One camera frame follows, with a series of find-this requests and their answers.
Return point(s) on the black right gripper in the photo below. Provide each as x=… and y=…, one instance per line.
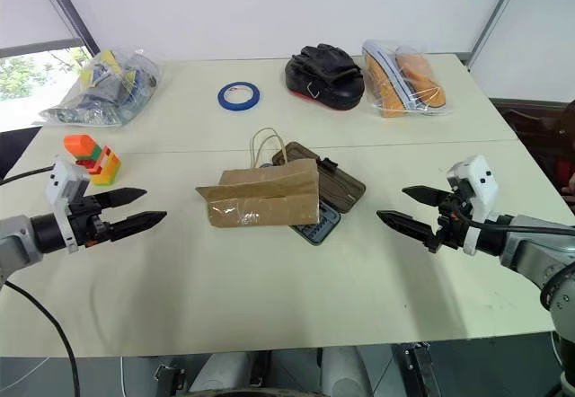
x=453, y=231

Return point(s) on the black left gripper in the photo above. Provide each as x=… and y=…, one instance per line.
x=85, y=222

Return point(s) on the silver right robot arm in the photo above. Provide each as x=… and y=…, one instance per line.
x=530, y=244

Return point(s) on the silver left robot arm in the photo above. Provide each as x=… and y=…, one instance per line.
x=18, y=235

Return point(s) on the olive green plastic case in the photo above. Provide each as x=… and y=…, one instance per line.
x=341, y=188

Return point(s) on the colourful toy block stack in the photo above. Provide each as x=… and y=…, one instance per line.
x=105, y=168

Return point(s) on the plastic bag of blue-yellow items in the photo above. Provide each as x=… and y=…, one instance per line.
x=108, y=91

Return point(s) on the plastic bag of orange insoles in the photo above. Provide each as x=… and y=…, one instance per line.
x=395, y=87

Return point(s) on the dark brown chair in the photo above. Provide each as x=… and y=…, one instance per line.
x=525, y=123

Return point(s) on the blue tape roll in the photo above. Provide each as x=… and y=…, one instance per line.
x=224, y=99

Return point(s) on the black boxing focus pad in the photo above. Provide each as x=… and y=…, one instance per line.
x=323, y=82

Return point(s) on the seated person in red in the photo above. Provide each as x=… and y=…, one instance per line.
x=567, y=163

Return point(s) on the grey rounded robot body shapes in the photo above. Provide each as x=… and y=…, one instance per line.
x=224, y=372

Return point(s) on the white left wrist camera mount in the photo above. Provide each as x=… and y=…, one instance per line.
x=63, y=183

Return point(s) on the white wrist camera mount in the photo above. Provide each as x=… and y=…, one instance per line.
x=483, y=177
x=63, y=183

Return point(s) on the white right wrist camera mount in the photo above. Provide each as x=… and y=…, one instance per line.
x=483, y=177

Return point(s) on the black metal table bracket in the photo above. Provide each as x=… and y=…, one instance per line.
x=168, y=376
x=422, y=370

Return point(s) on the black window frame post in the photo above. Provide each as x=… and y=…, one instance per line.
x=67, y=6

